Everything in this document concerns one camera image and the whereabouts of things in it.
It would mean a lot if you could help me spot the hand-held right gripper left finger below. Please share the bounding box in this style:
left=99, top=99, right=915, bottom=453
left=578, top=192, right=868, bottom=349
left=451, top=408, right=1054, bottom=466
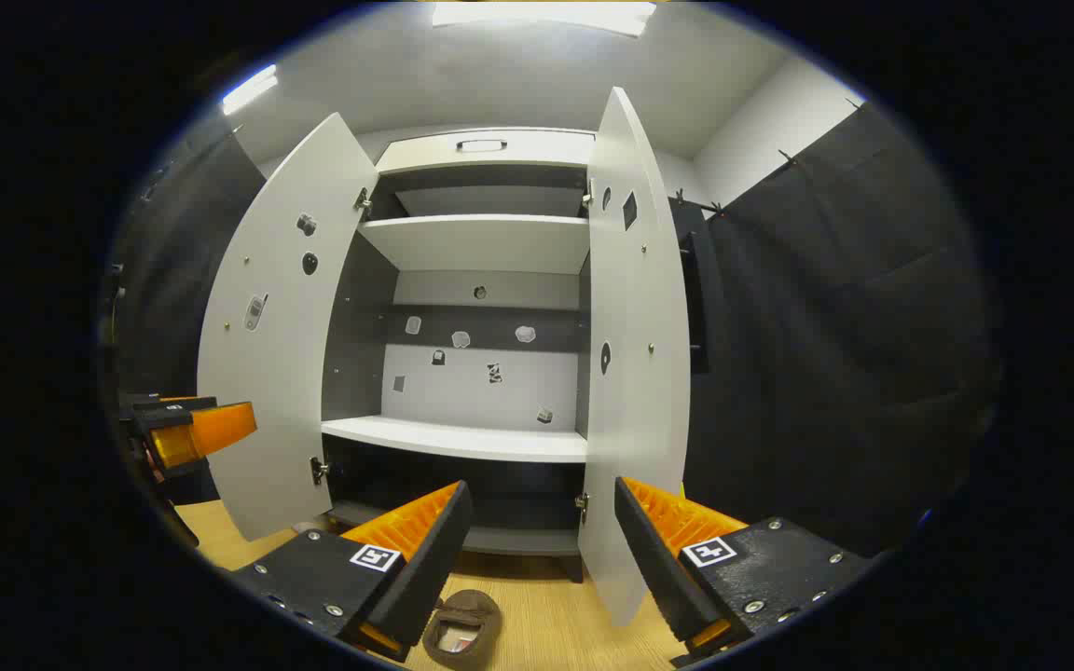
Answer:
left=229, top=480, right=475, bottom=664

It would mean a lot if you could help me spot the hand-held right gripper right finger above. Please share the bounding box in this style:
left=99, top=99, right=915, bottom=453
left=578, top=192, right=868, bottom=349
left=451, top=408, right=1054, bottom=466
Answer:
left=613, top=477, right=874, bottom=667

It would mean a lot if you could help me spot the brown fuzzy shoe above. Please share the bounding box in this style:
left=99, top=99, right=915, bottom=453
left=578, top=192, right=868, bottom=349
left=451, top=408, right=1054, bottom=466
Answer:
left=422, top=589, right=503, bottom=670

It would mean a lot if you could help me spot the white cabinet door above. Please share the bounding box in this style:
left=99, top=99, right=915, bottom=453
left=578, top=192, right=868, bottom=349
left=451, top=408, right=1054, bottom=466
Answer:
left=197, top=112, right=379, bottom=541
left=577, top=87, right=692, bottom=627

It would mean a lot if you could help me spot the white shoe cabinet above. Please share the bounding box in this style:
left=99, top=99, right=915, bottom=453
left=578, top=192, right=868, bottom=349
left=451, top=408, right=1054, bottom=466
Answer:
left=321, top=128, right=597, bottom=583

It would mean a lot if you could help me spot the black backdrop cloth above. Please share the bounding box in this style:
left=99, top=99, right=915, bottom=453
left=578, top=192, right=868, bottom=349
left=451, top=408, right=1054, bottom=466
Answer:
left=108, top=98, right=1004, bottom=560

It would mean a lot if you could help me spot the narrow ceiling light strip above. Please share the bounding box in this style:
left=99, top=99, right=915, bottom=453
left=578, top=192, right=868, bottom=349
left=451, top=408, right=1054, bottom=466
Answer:
left=222, top=63, right=279, bottom=116

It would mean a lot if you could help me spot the wide ceiling light panel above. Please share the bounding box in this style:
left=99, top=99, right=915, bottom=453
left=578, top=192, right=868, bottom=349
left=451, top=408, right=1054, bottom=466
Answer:
left=432, top=0, right=657, bottom=38

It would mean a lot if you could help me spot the black right door handle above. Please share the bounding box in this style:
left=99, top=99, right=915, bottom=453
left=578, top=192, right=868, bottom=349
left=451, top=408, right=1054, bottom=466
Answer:
left=684, top=219, right=713, bottom=376

